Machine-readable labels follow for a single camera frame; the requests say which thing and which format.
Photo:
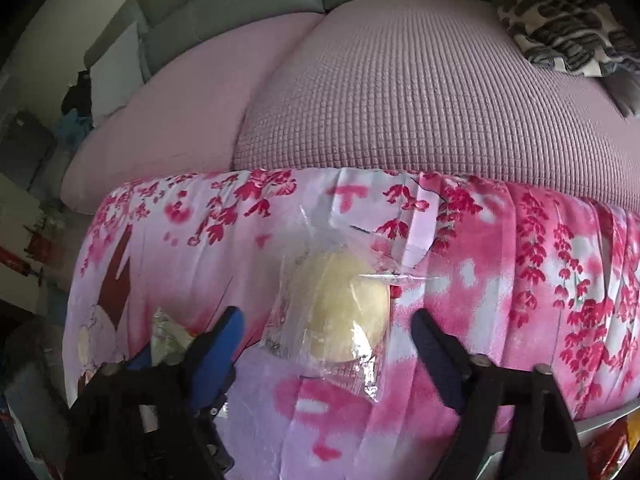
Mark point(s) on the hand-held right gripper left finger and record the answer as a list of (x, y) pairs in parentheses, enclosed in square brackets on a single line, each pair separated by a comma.
[(220, 355)]

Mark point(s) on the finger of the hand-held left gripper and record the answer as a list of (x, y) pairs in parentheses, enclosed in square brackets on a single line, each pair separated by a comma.
[(141, 356)]

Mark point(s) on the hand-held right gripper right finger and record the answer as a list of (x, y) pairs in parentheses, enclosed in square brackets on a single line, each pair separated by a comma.
[(440, 360)]

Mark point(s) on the clear yellow bun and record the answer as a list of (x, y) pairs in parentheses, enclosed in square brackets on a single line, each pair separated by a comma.
[(335, 305)]

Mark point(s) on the white tray with teal rim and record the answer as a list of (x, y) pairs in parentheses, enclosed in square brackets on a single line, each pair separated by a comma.
[(595, 422)]

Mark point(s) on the pink printed blanket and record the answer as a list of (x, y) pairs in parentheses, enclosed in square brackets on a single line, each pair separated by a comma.
[(500, 260)]

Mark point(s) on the blue cloth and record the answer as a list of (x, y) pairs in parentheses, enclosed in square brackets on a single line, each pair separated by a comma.
[(75, 127)]

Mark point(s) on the dark clothing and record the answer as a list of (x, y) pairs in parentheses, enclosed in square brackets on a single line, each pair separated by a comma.
[(77, 97)]

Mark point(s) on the plain grey pillow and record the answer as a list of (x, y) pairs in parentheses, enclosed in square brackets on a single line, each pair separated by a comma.
[(627, 95)]

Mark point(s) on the black white patterned pillow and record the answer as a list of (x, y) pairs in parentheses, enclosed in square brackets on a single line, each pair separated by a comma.
[(550, 10)]

